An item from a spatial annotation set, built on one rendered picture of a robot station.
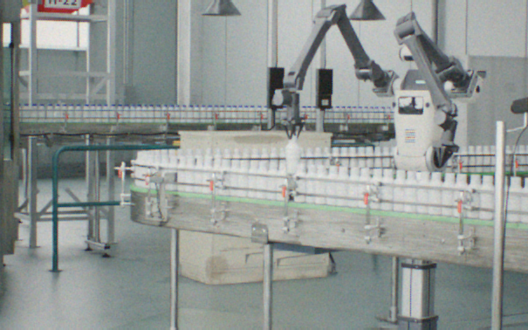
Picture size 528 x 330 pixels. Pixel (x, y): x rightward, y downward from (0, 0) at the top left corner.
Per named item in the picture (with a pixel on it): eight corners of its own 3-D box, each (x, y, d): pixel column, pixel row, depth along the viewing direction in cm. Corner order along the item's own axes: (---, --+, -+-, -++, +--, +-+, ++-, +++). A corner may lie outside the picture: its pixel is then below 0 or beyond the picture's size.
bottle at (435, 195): (446, 214, 460) (447, 172, 459) (437, 215, 456) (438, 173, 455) (433, 213, 464) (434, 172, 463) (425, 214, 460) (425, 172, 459)
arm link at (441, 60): (411, 3, 493) (390, 13, 497) (414, 24, 484) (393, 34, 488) (462, 65, 520) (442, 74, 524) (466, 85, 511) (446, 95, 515)
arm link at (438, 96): (417, 18, 490) (395, 30, 495) (413, 19, 485) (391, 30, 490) (462, 110, 488) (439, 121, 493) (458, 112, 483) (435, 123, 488)
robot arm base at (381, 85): (387, 92, 553) (395, 71, 557) (378, 84, 548) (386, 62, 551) (373, 92, 559) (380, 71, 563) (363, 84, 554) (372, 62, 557)
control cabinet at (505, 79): (497, 247, 1162) (502, 55, 1152) (531, 253, 1118) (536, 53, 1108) (431, 251, 1123) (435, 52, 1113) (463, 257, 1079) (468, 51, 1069)
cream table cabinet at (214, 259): (292, 266, 1011) (294, 130, 1005) (330, 276, 957) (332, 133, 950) (176, 274, 959) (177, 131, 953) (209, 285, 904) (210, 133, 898)
